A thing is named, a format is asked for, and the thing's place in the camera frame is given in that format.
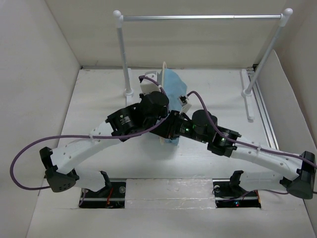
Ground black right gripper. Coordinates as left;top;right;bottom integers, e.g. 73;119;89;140
152;110;209;144

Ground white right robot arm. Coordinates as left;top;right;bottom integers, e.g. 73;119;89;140
151;110;317;200

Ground aluminium side rail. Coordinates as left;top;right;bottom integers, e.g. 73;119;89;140
253;82;279;150

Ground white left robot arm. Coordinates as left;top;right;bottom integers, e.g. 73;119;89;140
40;91;169;197

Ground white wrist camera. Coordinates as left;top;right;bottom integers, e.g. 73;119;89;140
140;71;162;95
178;95;192;114

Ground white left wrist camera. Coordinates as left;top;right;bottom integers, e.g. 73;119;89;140
140;71;162;95

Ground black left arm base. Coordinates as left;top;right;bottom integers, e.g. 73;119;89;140
79;180;126;209

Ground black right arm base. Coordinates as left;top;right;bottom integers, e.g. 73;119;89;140
212;179;261;208

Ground cream plastic clothes hanger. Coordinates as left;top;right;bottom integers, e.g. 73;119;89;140
158;61;170;145

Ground white metal clothes rack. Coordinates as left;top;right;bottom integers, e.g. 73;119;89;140
113;8;293;121

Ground light blue trousers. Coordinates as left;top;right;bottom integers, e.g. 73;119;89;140
158;68;188;147

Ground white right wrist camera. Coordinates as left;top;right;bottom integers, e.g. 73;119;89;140
178;95;192;114

